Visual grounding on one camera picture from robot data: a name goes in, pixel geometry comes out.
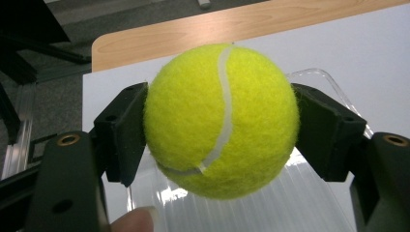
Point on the aluminium rail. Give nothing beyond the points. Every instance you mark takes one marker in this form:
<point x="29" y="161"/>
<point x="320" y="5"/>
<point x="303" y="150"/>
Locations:
<point x="17" y="141"/>

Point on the clear plastic tray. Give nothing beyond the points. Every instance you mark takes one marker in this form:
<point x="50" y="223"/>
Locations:
<point x="257" y="212"/>

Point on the wooden table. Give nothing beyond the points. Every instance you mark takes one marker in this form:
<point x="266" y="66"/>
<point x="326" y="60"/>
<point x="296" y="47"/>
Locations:
<point x="193" y="32"/>

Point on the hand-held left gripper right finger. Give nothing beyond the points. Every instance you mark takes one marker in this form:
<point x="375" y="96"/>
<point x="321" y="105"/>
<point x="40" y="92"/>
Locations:
<point x="328" y="135"/>

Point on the black metal stand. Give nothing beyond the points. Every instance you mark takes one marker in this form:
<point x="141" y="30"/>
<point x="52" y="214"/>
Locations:
<point x="25" y="32"/>

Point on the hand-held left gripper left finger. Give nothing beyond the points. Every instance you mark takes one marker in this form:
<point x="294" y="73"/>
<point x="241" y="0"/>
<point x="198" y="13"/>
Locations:
<point x="124" y="135"/>

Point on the yellow tennis ball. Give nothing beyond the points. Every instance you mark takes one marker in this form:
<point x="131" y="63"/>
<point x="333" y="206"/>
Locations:
<point x="193" y="122"/>

